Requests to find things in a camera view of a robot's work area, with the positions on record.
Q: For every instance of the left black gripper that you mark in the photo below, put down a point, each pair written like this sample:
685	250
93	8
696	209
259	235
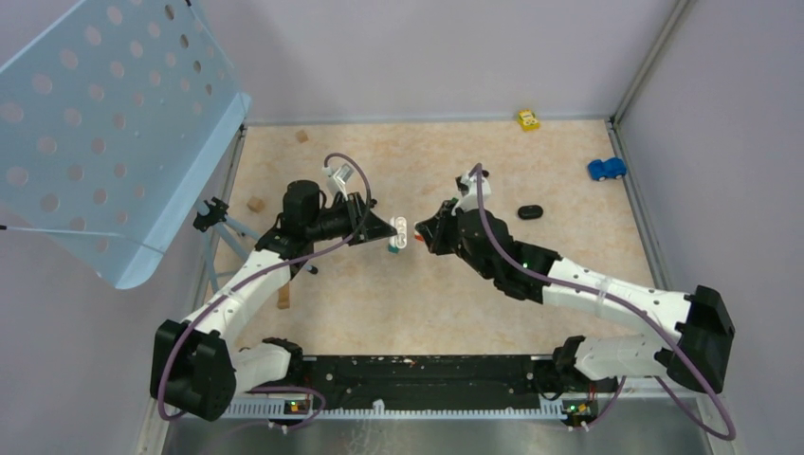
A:
356	210

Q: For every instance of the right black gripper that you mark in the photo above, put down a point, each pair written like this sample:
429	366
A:
435	228

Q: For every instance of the white earbud charging case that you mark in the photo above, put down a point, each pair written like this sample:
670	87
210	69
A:
400	238

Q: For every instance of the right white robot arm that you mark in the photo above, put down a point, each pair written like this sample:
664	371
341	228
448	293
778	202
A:
686	337

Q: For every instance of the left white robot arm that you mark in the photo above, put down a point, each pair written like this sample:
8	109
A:
195	367

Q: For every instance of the black earbud case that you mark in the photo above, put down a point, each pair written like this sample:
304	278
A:
530	212

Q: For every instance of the wooden block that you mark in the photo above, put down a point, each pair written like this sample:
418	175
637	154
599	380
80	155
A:
283	297

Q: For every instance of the yellow toy car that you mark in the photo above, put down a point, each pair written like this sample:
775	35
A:
527	120

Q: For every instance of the blue tripod stand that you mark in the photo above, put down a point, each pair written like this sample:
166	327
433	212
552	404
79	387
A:
212	220

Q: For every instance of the blue toy car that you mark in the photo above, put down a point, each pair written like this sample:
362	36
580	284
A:
611	168

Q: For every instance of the blue perforated metal panel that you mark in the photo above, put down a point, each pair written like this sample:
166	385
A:
112	122

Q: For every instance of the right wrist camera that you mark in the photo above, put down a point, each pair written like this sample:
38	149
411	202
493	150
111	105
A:
471	188

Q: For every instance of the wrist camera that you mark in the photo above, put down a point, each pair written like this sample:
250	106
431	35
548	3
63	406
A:
471	188
337	178

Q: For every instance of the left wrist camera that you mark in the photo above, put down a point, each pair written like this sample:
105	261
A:
337	178

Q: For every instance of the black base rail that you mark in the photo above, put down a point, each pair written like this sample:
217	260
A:
440	382

